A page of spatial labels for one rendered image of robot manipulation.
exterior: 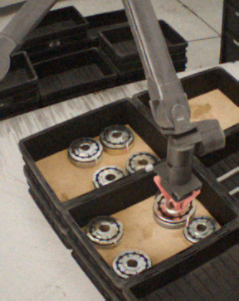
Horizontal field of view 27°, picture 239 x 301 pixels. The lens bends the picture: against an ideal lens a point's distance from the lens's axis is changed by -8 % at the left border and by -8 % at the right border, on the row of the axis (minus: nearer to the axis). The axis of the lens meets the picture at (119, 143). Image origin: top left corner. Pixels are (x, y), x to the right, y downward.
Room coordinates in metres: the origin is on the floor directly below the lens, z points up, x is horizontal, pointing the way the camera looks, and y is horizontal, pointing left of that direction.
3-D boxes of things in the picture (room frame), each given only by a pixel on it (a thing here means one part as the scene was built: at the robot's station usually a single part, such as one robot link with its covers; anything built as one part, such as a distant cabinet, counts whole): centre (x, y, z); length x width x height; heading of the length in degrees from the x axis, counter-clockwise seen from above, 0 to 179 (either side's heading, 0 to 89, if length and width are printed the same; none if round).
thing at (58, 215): (1.09, 0.06, 0.87); 0.40 x 0.30 x 0.11; 121
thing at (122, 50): (2.27, -0.12, 0.37); 0.40 x 0.30 x 0.45; 113
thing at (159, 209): (0.77, -0.13, 1.04); 0.10 x 0.10 x 0.01
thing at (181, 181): (0.77, -0.12, 1.17); 0.10 x 0.07 x 0.07; 30
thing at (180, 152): (0.77, -0.13, 1.23); 0.07 x 0.06 x 0.07; 114
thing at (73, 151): (1.15, 0.10, 0.86); 0.10 x 0.10 x 0.01
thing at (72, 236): (0.83, -0.09, 0.87); 0.40 x 0.30 x 0.11; 121
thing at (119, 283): (0.83, -0.09, 0.92); 0.40 x 0.30 x 0.02; 121
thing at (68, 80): (2.12, 0.25, 0.31); 0.40 x 0.30 x 0.34; 113
